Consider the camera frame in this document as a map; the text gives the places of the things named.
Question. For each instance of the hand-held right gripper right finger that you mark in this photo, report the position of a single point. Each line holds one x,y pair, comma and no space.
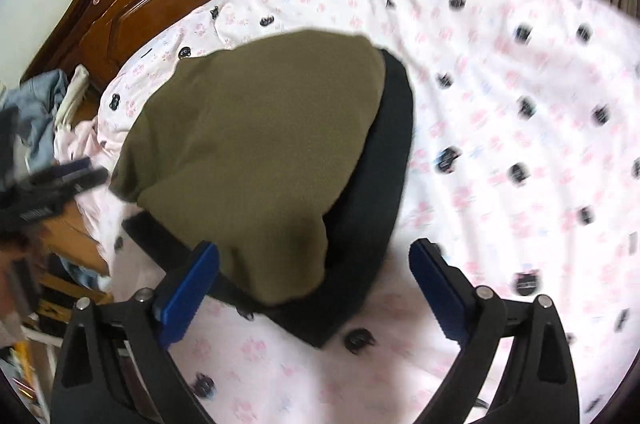
440,289

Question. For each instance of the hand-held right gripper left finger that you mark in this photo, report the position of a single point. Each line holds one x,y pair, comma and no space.
187,294

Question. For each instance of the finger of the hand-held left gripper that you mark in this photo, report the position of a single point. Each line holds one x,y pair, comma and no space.
87,180
72,164

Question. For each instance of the olive green sweater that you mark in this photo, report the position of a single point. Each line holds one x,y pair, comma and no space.
250,163

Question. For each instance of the blue denim garment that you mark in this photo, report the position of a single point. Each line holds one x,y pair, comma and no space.
42,113

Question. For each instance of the cream cloth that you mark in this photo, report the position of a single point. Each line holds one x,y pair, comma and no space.
70,93

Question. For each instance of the black folded garment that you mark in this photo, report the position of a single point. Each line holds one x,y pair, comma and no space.
370,204

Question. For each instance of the pink printed blanket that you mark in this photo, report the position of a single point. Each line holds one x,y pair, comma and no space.
500,153

